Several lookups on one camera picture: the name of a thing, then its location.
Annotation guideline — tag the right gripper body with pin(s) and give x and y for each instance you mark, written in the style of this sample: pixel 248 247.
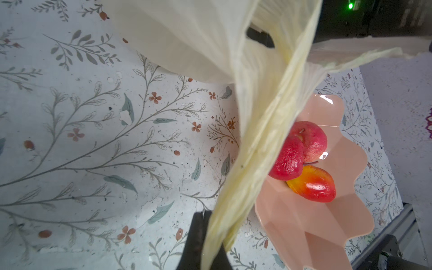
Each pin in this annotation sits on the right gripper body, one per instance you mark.
pixel 378 19

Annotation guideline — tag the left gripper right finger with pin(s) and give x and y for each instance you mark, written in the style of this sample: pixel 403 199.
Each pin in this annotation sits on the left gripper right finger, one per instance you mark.
pixel 221 261

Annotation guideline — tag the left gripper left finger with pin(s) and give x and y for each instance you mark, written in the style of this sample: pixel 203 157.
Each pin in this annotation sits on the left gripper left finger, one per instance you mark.
pixel 191 256

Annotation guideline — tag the cream plastic fruit bag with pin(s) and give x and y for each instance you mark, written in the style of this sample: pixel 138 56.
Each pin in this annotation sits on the cream plastic fruit bag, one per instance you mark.
pixel 266 49

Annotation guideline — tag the red pear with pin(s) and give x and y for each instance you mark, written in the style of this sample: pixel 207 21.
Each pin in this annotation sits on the red pear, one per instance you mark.
pixel 289 164

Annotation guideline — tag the red yellow mango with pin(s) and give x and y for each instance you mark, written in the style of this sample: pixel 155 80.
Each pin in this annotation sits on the red yellow mango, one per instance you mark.
pixel 314 184

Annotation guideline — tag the red yellow peach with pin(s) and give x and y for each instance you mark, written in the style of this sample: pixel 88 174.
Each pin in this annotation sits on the red yellow peach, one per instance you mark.
pixel 313 138

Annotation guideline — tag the pink scalloped bowl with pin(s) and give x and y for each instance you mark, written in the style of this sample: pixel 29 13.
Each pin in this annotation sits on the pink scalloped bowl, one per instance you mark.
pixel 313 234

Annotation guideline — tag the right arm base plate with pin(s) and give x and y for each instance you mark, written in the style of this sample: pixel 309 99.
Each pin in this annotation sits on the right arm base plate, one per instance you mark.
pixel 385 255

